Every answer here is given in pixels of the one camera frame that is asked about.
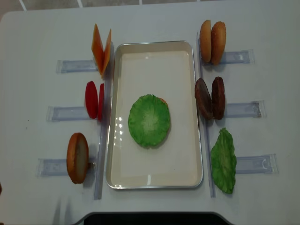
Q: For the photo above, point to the red tomato slice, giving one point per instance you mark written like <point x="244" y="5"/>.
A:
<point x="101" y="102"/>
<point x="91" y="100"/>

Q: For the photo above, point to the green lettuce leaf on bun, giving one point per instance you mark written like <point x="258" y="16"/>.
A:
<point x="149" y="121"/>

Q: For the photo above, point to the left brown meat patty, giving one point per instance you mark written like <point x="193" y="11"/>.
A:
<point x="203" y="99"/>

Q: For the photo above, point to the brown meat patty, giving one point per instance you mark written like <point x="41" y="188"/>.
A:
<point x="218" y="98"/>
<point x="203" y="99"/>

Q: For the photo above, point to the right brown meat patty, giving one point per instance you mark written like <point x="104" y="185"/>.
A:
<point x="218" y="98"/>

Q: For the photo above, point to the right orange cheese slice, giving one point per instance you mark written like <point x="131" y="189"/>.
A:
<point x="106" y="55"/>

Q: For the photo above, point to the orange cheese slice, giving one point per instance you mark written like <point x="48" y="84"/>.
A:
<point x="106" y="55"/>
<point x="98" y="50"/>

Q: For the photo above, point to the left orange cheese slice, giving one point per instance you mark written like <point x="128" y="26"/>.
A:
<point x="98" y="50"/>

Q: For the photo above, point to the standing green lettuce leaf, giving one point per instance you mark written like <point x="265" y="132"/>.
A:
<point x="223" y="162"/>

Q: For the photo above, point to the bread bun slice lower left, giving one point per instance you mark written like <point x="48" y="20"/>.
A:
<point x="77" y="158"/>

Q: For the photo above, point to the white rectangular metal tray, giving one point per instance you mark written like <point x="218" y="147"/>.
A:
<point x="165" y="70"/>

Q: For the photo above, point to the left bun slice upper right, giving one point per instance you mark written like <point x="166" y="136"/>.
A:
<point x="205" y="41"/>

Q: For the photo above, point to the right clear acrylic rack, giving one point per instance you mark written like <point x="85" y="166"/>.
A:
<point x="266" y="164"/>

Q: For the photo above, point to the clear acrylic rack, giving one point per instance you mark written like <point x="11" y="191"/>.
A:
<point x="58" y="167"/>
<point x="266" y="164"/>

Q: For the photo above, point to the left clear acrylic rack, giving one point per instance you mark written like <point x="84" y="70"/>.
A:
<point x="58" y="167"/>

